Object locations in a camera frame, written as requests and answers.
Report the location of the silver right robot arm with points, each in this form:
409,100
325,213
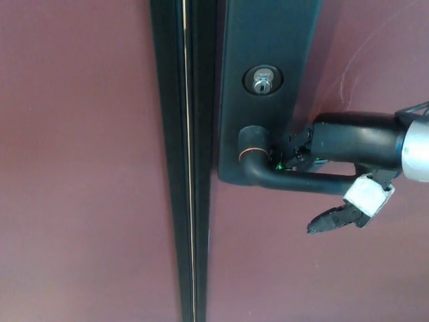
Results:
417,151

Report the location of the black door edge strip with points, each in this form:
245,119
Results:
171,151

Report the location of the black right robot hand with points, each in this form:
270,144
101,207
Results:
355,141

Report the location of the silver lock cylinder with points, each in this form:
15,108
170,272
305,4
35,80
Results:
262,82

